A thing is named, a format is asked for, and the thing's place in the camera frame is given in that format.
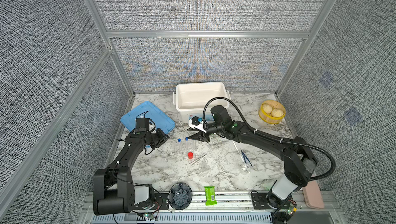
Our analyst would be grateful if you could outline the left steamed bun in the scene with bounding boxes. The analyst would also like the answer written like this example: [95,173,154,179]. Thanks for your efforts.
[262,103,273,114]

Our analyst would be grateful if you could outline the white plastic storage bin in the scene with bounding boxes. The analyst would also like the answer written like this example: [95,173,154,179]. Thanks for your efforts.
[173,82,231,123]

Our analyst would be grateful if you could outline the pink pouch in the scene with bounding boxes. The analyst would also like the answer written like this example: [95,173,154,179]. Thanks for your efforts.
[302,181,324,209]

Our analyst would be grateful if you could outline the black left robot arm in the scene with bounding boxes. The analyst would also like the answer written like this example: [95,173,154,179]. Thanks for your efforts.
[93,128,169,216]

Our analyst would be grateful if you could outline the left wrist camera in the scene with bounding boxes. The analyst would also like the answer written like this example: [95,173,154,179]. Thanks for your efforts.
[134,117,150,133]

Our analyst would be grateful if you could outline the right steamed bun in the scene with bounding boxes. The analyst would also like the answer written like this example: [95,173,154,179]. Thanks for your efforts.
[271,108,284,118]

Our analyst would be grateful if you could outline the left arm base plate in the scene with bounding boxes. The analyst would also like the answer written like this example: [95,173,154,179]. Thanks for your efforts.
[133,193,170,212]

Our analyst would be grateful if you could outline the blue plastic bin lid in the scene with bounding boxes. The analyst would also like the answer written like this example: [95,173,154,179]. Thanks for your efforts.
[121,101,175,134]

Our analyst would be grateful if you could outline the black corrugated cable hose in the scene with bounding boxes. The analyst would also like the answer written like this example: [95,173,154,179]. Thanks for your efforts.
[202,96,337,181]

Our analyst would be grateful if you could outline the steamed bun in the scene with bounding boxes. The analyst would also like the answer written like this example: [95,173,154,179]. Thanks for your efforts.
[262,103,273,114]
[271,108,284,118]

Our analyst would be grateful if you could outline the bamboo steamer basket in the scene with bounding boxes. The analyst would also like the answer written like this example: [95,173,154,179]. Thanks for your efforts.
[258,100,286,124]

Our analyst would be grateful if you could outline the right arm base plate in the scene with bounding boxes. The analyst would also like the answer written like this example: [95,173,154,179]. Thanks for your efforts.
[250,191,277,210]

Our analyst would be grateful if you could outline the small clear glass dish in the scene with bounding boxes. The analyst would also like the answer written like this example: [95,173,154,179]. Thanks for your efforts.
[241,165,250,174]

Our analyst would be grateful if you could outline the metal tweezers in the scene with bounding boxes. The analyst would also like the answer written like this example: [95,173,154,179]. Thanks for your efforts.
[189,154,207,166]

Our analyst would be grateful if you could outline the clear test tube rack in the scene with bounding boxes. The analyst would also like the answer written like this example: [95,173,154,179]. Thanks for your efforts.
[175,137,197,153]

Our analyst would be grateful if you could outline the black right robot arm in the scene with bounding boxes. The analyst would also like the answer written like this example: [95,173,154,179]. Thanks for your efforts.
[188,105,318,209]

